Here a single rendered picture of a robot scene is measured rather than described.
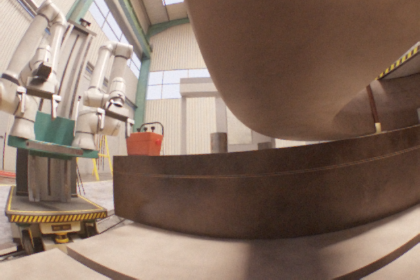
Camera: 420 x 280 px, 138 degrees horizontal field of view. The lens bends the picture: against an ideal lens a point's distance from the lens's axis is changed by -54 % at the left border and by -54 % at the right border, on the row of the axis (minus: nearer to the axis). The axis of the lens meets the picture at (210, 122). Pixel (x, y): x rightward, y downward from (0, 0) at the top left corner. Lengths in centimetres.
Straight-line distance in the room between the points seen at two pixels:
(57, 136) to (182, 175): 96
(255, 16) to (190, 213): 75
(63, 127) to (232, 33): 127
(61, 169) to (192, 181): 100
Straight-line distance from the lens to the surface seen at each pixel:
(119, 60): 142
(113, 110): 85
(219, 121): 396
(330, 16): 35
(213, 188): 74
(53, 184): 146
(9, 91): 116
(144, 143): 94
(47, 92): 76
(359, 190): 80
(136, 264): 62
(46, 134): 136
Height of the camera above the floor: 64
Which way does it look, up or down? 14 degrees up
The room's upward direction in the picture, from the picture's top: 2 degrees counter-clockwise
